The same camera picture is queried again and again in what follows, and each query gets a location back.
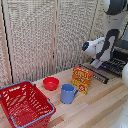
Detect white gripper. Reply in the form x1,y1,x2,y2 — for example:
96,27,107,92
90,58,104,70

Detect metal oven tray rack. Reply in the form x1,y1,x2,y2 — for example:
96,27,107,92
99,58,127,76

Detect red plastic bowl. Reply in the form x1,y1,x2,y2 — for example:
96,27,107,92
42,76,60,92

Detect yellow red cracker box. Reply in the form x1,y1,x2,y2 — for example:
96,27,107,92
70,65,95,96

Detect black metal rack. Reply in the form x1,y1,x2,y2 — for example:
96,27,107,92
106,39,128,78

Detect blue ceramic mug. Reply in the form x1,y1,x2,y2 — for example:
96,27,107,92
60,83,80,105

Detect black oven door with handle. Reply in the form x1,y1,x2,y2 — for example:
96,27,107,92
79,63,110,85

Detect red shopping basket blue handles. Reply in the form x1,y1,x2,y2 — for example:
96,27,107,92
0,80,57,128

